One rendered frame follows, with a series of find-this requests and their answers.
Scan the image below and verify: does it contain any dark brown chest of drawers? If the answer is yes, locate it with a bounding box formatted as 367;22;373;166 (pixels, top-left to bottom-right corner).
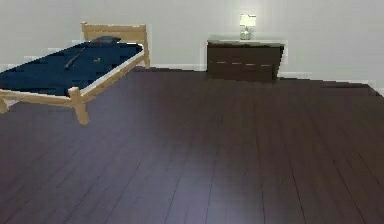
206;39;285;83

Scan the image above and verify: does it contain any small white table lamp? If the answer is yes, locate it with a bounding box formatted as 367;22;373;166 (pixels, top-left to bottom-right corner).
239;13;258;41

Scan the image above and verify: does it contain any thin dark grey stick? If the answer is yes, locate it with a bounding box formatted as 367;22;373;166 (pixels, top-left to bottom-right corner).
64;46;87;69

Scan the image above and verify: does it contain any wooden bed with blue mattress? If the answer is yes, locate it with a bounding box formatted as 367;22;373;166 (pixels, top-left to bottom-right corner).
0;21;151;126

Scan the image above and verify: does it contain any dark grey pillow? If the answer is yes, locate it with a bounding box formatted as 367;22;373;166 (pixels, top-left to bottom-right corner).
89;35;122;46

